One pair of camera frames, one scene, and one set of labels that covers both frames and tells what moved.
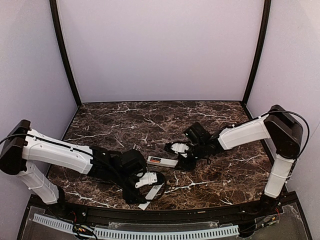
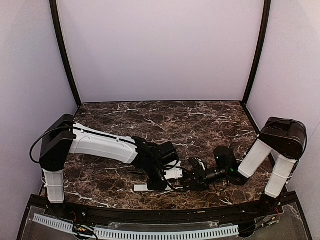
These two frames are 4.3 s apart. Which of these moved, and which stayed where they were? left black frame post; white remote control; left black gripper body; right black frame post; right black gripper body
Moved: left black gripper body; right black gripper body; white remote control
Stayed: right black frame post; left black frame post
